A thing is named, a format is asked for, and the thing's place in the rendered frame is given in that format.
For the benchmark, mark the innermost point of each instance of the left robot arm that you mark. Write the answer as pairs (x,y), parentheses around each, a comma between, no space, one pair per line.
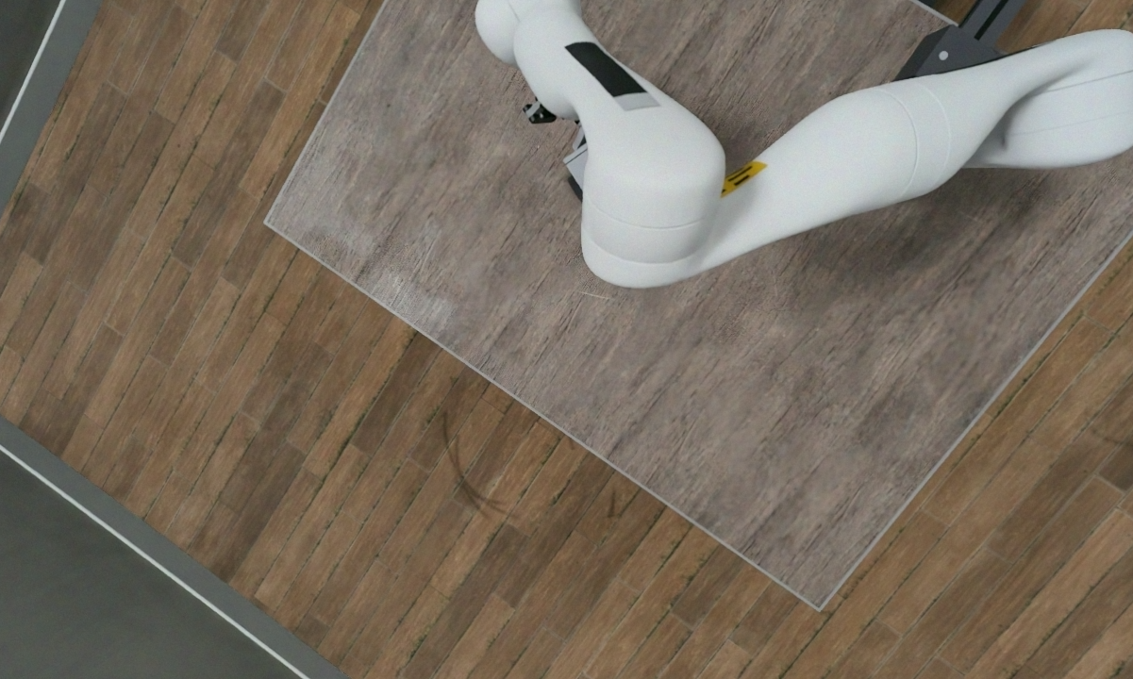
(657,208)

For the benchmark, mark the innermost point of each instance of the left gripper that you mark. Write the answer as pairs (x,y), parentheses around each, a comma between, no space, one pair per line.
(536,113)

